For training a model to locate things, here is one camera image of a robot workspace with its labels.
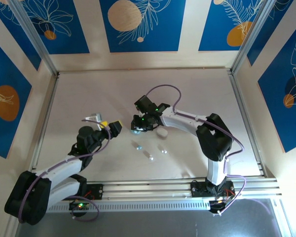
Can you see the grey metal panel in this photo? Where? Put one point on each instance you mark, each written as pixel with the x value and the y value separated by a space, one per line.
pixel 162 224

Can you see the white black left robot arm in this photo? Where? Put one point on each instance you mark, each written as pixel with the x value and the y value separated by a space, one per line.
pixel 64 168

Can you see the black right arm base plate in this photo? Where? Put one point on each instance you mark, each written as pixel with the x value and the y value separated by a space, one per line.
pixel 199 188

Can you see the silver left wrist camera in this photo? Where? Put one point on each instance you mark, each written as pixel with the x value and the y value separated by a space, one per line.
pixel 96 116

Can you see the aluminium frame post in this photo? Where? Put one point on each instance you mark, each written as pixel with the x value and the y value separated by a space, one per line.
pixel 34 39
pixel 254 37

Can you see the white oval earbud charging case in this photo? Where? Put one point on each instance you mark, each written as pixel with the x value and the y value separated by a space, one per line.
pixel 162 132

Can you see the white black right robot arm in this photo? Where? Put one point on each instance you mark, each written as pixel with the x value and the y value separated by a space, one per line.
pixel 182 122

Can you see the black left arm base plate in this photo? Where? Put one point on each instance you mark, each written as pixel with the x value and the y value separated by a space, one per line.
pixel 96 190

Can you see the black controller board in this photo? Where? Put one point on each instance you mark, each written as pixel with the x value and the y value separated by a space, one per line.
pixel 80 205
pixel 218 206

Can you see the blue oval earbud charging case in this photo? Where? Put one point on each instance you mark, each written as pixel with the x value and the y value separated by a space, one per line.
pixel 136 133

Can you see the aluminium extrusion mounting rail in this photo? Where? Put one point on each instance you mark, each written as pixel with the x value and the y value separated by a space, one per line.
pixel 148 187

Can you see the aluminium table side rail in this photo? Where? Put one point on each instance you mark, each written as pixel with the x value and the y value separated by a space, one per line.
pixel 239 98
pixel 45 118

